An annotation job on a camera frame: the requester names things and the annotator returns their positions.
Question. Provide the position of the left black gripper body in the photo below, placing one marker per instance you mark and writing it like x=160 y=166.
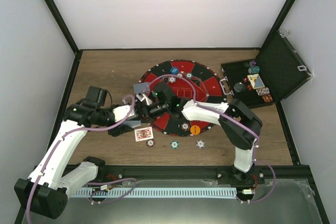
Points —
x=115 y=130

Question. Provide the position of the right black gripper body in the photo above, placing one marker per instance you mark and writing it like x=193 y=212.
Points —
x=155 y=112

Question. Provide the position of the face-down blue playing card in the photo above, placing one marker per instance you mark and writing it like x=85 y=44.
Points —
x=142 y=87

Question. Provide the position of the face-up queen playing card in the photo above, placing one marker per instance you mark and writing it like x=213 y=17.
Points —
x=143 y=134

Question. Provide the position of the blue round blind button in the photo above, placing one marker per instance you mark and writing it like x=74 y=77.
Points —
x=174 y=70

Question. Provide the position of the red black chip stack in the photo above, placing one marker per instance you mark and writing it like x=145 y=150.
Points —
x=150 y=143

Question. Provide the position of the green blue chip stack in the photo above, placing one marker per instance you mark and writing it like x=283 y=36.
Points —
x=174 y=144

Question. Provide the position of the purple white chip stack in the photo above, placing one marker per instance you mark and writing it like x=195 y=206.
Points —
x=200 y=144

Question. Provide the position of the grey playing card deck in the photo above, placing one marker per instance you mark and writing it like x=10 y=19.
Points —
x=132 y=124

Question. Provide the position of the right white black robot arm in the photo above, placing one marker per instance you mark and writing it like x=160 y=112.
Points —
x=239 y=123

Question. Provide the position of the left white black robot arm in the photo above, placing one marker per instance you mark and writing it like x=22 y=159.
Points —
x=47 y=189

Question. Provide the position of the round red black poker mat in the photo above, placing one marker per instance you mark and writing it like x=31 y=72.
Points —
x=204 y=81

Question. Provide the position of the orange round blind button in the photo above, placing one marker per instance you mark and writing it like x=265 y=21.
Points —
x=195 y=130

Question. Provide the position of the black round puck in case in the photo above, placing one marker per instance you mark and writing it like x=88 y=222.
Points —
x=239 y=87

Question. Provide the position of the card deck in case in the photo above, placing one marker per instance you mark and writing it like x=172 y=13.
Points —
x=255 y=81

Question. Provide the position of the teal chips in case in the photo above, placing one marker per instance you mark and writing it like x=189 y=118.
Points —
x=253 y=70

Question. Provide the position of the orange chips in case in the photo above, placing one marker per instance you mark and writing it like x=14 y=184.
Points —
x=267 y=98

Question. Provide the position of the black poker chip case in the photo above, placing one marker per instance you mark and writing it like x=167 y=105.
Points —
x=281 y=69

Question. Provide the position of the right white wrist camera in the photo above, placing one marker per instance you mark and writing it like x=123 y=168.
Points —
x=142 y=97

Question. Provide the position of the light blue slotted cable duct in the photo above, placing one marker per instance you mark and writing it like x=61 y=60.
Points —
x=211 y=192

